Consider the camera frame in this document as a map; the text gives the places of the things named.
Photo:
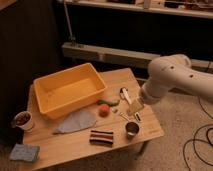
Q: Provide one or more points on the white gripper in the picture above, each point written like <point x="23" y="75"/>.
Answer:
<point x="138" y="104"/>

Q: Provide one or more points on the metal fork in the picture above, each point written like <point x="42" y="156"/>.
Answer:
<point x="115" y="111"/>

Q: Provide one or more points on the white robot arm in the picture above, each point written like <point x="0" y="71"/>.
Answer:
<point x="200" y="88"/>

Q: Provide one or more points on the yellow plastic tray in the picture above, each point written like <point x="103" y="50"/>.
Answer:
<point x="68" y="90"/>

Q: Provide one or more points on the metal cup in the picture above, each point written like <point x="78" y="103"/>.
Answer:
<point x="132" y="129"/>

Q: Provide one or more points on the wooden table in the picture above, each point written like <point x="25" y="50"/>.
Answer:
<point x="58" y="149"/>

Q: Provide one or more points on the green bean pod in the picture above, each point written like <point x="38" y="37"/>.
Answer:
<point x="109" y="103"/>

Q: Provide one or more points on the orange ball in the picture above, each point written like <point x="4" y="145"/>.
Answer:
<point x="104" y="110"/>

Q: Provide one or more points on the striped cloth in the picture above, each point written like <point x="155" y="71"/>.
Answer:
<point x="101" y="137"/>

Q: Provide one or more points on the grey cloth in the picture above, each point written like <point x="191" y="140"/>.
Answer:
<point x="76" y="121"/>

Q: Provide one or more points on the white cup with contents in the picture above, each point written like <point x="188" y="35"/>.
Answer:
<point x="24" y="120"/>

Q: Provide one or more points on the blue sponge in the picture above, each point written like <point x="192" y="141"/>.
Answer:
<point x="24" y="152"/>

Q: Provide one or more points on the metal shelf rail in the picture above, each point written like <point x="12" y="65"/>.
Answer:
<point x="106" y="53"/>

